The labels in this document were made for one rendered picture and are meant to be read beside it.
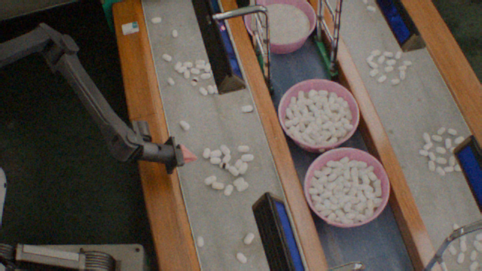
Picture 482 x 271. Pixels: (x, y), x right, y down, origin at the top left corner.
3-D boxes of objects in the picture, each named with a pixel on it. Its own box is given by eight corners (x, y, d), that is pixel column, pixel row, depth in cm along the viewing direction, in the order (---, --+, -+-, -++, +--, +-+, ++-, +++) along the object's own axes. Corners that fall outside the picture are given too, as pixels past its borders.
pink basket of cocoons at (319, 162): (317, 247, 175) (319, 235, 166) (293, 174, 188) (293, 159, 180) (396, 223, 176) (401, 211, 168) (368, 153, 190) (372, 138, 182)
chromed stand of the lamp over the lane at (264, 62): (221, 108, 203) (208, 22, 165) (209, 65, 213) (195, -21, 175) (274, 95, 204) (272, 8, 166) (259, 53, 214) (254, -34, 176)
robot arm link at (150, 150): (134, 163, 168) (142, 151, 164) (129, 145, 171) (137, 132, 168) (154, 165, 172) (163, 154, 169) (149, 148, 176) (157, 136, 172)
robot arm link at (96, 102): (42, 59, 172) (57, 35, 167) (55, 57, 177) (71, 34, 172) (115, 166, 164) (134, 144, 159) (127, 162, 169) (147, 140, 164)
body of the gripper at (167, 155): (176, 135, 176) (155, 132, 172) (183, 164, 171) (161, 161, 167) (166, 147, 180) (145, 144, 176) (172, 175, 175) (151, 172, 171)
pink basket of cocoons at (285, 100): (312, 176, 187) (313, 162, 179) (263, 120, 199) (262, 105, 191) (371, 133, 194) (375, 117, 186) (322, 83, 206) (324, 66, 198)
